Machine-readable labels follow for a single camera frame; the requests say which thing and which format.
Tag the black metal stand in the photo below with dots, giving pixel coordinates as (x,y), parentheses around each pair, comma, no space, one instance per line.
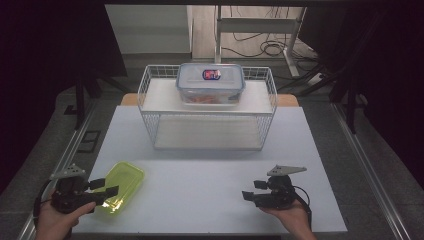
(350,100)
(80,100)

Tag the white cabinet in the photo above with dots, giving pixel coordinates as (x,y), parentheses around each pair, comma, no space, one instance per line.
(150,30)

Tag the black curtain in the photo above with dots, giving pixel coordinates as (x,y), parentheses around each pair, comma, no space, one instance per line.
(393,83)
(43,66)

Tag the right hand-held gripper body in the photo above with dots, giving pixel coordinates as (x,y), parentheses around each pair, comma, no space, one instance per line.
(280,195)

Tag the person's right hand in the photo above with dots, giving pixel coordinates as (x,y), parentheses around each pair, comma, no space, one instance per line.
(293,218)

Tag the white metal desk frame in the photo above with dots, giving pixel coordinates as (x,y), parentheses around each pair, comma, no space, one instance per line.
(256,25)

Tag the black floor plate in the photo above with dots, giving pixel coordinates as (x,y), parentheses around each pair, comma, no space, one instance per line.
(89,141)

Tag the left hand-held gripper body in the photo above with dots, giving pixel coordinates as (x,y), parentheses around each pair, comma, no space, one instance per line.
(71,198)

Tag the white power strip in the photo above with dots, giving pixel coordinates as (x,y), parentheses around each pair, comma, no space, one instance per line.
(315,79)

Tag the person's left hand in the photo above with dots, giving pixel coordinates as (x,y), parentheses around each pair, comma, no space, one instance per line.
(56,221)

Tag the clear lidded food container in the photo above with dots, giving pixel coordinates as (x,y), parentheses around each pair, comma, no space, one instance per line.
(200,83)

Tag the green transparent plastic tray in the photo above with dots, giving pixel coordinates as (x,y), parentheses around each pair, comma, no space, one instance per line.
(128,176)

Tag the aluminium rail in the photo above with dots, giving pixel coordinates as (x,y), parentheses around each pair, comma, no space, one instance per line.
(63,160)
(370,170)

